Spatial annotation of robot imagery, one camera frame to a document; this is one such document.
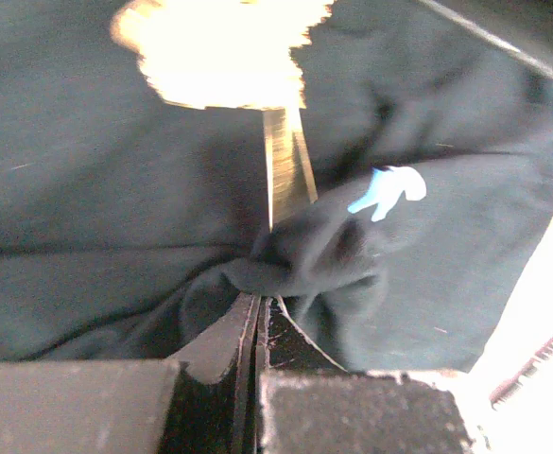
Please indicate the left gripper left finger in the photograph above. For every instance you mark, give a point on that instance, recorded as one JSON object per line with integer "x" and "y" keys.
{"x": 213, "y": 405}

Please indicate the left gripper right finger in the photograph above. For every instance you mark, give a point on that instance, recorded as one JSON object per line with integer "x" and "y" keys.
{"x": 307, "y": 403}

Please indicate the black t-shirt garment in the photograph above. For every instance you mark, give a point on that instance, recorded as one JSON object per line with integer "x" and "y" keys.
{"x": 128, "y": 226}

